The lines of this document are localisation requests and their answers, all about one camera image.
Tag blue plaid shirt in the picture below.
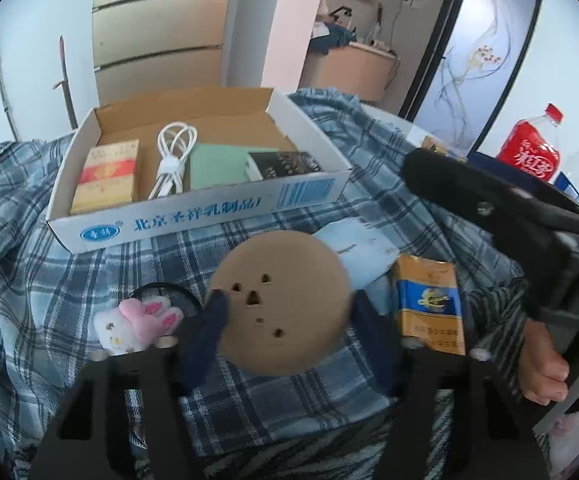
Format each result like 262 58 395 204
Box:
0 87 535 461

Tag wooden vanity cabinet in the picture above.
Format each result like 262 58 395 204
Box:
300 42 401 103

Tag black hair tie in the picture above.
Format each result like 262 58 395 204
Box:
130 283 204 313

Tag clear plastic water bottle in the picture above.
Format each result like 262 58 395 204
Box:
557 140 579 198

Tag blue clothes heap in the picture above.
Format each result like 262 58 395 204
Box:
312 25 357 56

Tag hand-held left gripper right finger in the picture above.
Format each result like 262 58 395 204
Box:
352 290 553 480

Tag grey striped bedsheet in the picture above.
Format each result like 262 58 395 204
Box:
184 270 550 480

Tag light blue tissue packet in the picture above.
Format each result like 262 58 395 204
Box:
312 217 400 311

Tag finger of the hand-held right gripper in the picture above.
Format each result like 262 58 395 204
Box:
402 149 579 241

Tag person's right hand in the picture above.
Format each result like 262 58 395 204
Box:
518 320 571 406

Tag grey mop handle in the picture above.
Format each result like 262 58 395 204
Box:
0 26 20 141

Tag white cable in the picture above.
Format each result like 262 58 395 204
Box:
148 122 199 201

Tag yellow black small pack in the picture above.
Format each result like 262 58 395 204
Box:
422 136 467 162

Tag red tea bottle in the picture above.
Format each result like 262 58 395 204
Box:
497 103 565 183

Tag green leather pouch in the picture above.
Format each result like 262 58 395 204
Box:
189 144 251 192

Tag black framed glass door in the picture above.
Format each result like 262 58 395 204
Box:
399 0 545 126

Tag cardboard box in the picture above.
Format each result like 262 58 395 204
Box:
46 86 354 255

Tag pink bunny plush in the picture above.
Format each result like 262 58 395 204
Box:
93 297 185 356

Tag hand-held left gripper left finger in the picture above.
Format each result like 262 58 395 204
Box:
29 292 230 480

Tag blue yellow cigarette pack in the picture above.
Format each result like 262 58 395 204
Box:
388 254 466 357

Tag gold three-door fridge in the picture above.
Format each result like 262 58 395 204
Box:
92 0 235 106

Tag round brown disc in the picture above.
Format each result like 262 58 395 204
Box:
204 231 355 377

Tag black cigarette pack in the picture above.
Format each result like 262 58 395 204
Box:
246 151 321 182

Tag gold red cigarette pack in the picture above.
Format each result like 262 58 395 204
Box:
70 140 140 216

